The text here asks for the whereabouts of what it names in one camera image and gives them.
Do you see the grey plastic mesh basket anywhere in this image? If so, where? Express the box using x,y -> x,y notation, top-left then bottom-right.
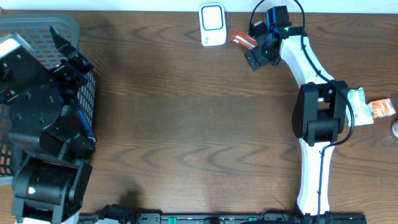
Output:
1,14 -> 96,185

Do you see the green lid white jar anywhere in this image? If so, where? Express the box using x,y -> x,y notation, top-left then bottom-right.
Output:
391,121 -> 398,138

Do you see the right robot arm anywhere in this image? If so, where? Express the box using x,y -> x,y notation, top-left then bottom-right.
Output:
245,6 -> 352,222

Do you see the black right camera cable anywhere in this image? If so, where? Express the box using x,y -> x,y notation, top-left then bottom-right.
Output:
248,0 -> 356,224

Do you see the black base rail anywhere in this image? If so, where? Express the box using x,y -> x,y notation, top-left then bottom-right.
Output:
77,204 -> 367,224

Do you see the white barcode scanner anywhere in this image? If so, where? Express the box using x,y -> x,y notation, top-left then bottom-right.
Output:
198,3 -> 226,47

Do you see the teal white wipes packet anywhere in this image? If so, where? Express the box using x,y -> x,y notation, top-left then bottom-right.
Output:
347,87 -> 374,126

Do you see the orange Kleenex tissue pack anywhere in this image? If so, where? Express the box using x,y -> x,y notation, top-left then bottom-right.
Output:
368,98 -> 396,119

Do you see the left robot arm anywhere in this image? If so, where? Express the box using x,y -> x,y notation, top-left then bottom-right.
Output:
1,28 -> 97,223

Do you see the red white snack packet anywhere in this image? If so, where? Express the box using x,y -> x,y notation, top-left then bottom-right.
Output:
230,30 -> 258,50

